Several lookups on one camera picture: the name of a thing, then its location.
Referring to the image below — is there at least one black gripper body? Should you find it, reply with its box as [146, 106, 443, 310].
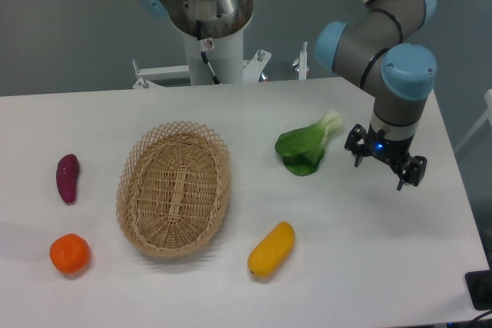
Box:
[364, 123, 413, 170]

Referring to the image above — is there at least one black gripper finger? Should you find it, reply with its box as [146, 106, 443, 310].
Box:
[397, 156, 427, 191]
[344, 124, 369, 167]

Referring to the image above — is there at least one yellow mango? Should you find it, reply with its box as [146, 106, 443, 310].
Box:
[247, 221, 296, 278]

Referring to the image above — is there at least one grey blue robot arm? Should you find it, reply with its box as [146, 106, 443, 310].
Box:
[139, 0, 437, 186]

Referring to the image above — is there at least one green bok choy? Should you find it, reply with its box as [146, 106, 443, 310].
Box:
[274, 111, 343, 177]

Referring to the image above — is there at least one black box at table edge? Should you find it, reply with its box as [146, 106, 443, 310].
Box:
[464, 270, 491, 311]

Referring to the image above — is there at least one woven wicker basket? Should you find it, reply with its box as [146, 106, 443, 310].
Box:
[116, 121, 231, 258]

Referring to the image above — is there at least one purple sweet potato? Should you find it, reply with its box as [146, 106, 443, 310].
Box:
[55, 154, 80, 204]

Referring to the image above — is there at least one orange tangerine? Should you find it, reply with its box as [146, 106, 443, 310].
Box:
[49, 234, 91, 274]

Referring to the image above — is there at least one white frame at right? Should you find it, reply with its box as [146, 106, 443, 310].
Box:
[454, 89, 491, 158]

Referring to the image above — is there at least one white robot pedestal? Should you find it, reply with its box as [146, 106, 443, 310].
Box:
[168, 0, 255, 86]

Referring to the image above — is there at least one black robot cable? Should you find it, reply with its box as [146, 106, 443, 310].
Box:
[195, 19, 223, 85]

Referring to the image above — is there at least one white metal base frame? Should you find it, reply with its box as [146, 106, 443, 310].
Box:
[131, 41, 310, 89]

